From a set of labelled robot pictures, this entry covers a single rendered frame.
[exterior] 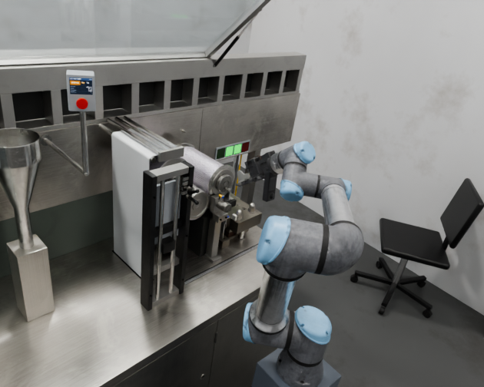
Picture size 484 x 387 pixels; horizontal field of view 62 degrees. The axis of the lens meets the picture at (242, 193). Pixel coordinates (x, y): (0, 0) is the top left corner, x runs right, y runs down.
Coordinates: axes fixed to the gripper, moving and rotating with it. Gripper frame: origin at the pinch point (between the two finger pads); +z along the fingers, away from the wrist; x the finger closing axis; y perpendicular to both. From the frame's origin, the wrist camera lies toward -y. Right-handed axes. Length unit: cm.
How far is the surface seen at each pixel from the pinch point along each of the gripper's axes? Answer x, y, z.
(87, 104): 56, 33, -14
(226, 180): 0.5, 4.1, 7.9
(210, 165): 2.9, 11.8, 10.8
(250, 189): -78, -2, 80
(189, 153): 2.9, 20.6, 21.3
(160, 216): 39.1, -0.9, -0.5
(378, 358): -98, -131, 45
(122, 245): 36, -6, 41
